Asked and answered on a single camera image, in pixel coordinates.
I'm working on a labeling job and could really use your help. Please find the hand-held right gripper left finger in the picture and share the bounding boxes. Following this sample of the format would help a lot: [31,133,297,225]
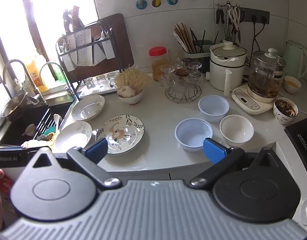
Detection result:
[26,138,122,190]

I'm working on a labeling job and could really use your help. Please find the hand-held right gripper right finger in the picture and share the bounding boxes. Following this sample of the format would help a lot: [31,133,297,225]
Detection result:
[189,138,281,188]

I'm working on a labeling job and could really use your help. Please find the pale blue plastic bowl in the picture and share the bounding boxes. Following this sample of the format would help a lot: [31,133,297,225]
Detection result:
[175,119,214,152]
[198,95,230,123]

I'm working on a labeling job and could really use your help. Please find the white leaf-print plate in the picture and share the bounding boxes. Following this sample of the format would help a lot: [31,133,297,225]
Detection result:
[54,121,93,153]
[71,95,105,121]

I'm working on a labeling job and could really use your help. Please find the white ceramic bowl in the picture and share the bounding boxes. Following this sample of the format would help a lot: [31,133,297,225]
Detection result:
[220,114,254,147]

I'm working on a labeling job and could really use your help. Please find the floral plate with dark rim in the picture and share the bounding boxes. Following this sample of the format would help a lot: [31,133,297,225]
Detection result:
[95,114,145,155]

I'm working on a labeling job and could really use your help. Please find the yellow dish cloth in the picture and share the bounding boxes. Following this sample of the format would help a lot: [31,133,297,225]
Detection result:
[21,139,55,150]

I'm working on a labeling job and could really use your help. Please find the black kitchen sink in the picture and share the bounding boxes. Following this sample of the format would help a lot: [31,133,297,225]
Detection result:
[0,97,76,148]

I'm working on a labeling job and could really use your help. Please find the colourful scrub pad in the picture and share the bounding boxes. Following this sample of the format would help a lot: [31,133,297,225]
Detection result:
[37,131,55,142]

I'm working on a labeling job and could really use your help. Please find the white ceramic spoon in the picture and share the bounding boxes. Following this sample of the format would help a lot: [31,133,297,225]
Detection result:
[53,114,62,133]

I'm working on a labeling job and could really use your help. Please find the roll-up sink drain rack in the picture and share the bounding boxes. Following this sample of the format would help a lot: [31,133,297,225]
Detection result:
[33,107,66,135]

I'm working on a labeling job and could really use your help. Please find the steel pot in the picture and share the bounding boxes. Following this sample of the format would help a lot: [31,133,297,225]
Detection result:
[1,92,29,120]

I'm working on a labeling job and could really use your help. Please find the white drip tray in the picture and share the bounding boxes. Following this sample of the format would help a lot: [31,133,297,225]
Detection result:
[76,79,119,98]

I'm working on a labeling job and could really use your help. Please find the small bowl holding garlic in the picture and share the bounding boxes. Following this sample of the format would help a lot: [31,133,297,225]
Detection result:
[117,90,144,105]

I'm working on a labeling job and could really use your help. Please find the cream kettle heating base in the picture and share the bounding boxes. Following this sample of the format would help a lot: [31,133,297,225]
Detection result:
[231,84,281,115]

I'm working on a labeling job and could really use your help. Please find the tall grey kitchen faucet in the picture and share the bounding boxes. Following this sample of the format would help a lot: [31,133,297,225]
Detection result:
[3,59,47,104]

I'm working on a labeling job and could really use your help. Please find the garlic bulb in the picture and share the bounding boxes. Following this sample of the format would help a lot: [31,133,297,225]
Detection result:
[118,85,137,98]

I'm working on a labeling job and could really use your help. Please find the small chrome faucet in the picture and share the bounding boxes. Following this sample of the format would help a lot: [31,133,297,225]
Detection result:
[39,62,75,98]

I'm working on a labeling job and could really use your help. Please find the patterned bowl with tea dregs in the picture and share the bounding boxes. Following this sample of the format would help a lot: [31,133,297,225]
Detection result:
[273,97,299,125]

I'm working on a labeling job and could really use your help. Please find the white electric cooking pot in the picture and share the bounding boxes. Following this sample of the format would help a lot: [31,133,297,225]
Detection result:
[206,42,247,97]

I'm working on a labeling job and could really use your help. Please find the bundle of dried noodles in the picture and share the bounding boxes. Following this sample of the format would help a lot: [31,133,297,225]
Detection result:
[115,65,151,93]

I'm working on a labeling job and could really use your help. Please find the green detergent bottle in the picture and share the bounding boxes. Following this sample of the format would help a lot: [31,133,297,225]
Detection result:
[52,62,66,83]

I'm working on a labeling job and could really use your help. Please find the orange detergent bottle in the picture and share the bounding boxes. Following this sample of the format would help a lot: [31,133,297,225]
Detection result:
[25,55,50,93]

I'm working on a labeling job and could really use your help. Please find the glass health kettle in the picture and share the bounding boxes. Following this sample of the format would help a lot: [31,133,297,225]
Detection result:
[247,48,286,98]

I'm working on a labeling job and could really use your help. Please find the black induction cooktop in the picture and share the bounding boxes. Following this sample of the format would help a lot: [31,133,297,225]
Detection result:
[284,115,307,175]

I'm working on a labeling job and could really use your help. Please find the green chopstick holder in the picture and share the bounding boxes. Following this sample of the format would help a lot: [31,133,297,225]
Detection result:
[181,40,214,63]

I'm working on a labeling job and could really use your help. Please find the small white cup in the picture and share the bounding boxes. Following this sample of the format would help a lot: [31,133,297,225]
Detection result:
[284,75,302,94]

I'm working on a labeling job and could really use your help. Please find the black knife rack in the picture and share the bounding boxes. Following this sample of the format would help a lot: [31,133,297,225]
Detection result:
[55,19,124,98]

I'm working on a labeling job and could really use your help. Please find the red-lidded plastic jar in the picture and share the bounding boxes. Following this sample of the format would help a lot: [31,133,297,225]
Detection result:
[148,46,169,82]

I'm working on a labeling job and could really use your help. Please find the patterned steel cleaver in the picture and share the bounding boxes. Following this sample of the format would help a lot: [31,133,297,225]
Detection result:
[73,29,94,67]

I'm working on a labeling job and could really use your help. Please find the dark wooden cutting board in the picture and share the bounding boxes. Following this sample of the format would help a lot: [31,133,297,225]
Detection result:
[66,13,134,80]

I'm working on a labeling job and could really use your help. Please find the bundle of wooden chopsticks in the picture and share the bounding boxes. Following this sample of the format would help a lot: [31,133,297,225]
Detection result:
[173,23,197,53]

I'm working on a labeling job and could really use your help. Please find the light green electric kettle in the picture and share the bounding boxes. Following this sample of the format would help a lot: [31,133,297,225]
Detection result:
[283,39,307,80]

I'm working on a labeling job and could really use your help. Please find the hanging kitchen utensils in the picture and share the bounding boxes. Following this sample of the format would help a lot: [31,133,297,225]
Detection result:
[215,2,244,43]

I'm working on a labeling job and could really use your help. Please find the round wire glass rack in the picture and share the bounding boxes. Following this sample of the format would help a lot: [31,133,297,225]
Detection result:
[165,80,202,104]

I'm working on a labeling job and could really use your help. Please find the wire rack of glass cups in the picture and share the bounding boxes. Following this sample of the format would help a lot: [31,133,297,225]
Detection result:
[160,59,205,98]

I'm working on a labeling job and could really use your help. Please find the dark knife handles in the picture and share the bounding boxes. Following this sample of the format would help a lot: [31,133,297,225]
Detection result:
[63,5,85,34]

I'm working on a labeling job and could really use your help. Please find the white-handled scissors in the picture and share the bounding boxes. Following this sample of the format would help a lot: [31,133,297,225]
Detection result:
[230,6,242,43]

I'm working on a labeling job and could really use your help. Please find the black wall power strip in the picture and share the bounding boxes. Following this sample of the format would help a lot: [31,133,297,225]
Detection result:
[240,7,270,25]

